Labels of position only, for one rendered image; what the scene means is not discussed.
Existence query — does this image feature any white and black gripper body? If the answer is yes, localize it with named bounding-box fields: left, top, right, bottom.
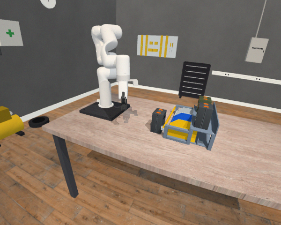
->
left=117, top=81, right=128, bottom=99

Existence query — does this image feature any olive green case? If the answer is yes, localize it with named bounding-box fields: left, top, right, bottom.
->
left=197, top=96, right=212, bottom=109

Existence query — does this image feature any dark grey case with orange latches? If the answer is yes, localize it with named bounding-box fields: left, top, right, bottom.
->
left=194, top=102, right=214, bottom=130

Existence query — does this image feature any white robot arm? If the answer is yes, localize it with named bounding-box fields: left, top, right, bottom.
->
left=91, top=24, right=138, bottom=108

